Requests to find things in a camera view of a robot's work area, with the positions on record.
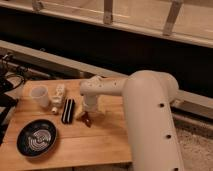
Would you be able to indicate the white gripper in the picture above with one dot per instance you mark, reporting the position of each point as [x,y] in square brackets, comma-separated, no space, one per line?
[90,104]

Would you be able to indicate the red chili pepper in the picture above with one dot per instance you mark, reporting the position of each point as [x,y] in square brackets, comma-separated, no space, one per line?
[86,119]

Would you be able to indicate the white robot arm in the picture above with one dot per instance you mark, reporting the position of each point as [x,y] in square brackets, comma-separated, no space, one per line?
[146,101]

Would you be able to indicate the white toy bottle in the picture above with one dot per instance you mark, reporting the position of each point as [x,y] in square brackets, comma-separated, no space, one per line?
[58,98]

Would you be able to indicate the translucent plastic cup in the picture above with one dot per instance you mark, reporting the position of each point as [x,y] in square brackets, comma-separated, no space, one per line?
[40,95]

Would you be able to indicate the black spiral patterned bowl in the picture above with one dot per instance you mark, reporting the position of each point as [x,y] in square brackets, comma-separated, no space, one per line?
[36,138]

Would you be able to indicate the metal bracket middle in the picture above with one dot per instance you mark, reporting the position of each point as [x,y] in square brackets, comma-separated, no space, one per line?
[108,12]

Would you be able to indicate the metal bracket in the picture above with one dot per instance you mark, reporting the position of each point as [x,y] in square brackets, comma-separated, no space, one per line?
[108,12]
[172,17]

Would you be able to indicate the metal bracket right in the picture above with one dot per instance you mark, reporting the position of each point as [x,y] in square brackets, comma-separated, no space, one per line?
[172,17]

